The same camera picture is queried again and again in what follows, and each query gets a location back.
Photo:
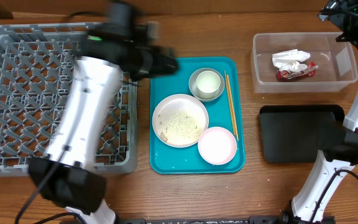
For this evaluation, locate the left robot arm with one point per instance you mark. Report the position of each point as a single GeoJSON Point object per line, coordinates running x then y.
{"type": "Point", "coordinates": [65, 174]}

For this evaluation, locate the grey bowl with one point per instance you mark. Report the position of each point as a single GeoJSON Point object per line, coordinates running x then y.
{"type": "Point", "coordinates": [194, 90]}

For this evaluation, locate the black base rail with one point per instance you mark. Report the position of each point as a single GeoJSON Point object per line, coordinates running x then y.
{"type": "Point", "coordinates": [251, 220]}

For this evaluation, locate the large white plate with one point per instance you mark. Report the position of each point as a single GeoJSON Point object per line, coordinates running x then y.
{"type": "Point", "coordinates": [179, 120]}

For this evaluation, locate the left wooden chopstick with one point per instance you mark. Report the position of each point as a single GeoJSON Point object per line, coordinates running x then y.
{"type": "Point", "coordinates": [231, 106]}

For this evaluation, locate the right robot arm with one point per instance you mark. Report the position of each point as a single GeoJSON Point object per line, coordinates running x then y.
{"type": "Point", "coordinates": [338, 150]}

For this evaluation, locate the white tissue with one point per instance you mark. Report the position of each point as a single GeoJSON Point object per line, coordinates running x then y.
{"type": "Point", "coordinates": [290, 60]}

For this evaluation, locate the grey dishwasher rack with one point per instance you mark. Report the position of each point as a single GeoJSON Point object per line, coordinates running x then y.
{"type": "Point", "coordinates": [36, 68]}

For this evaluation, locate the red snack wrapper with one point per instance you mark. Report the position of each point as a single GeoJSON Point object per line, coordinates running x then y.
{"type": "Point", "coordinates": [308, 72]}

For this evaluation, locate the wooden chopstick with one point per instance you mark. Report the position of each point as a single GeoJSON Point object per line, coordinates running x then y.
{"type": "Point", "coordinates": [231, 105]}

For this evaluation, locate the black tray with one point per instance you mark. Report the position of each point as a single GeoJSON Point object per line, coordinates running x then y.
{"type": "Point", "coordinates": [288, 132]}

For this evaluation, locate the white cup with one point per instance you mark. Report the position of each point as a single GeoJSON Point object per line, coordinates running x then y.
{"type": "Point", "coordinates": [207, 83]}

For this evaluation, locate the clear plastic bin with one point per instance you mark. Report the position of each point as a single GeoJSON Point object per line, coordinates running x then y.
{"type": "Point", "coordinates": [335, 60]}

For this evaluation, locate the small pink plate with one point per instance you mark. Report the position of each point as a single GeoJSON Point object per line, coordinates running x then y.
{"type": "Point", "coordinates": [217, 146]}

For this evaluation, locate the right wooden chopstick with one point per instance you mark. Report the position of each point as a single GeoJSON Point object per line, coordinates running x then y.
{"type": "Point", "coordinates": [231, 105]}

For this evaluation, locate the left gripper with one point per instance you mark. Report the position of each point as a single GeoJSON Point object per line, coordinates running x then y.
{"type": "Point", "coordinates": [164, 68]}

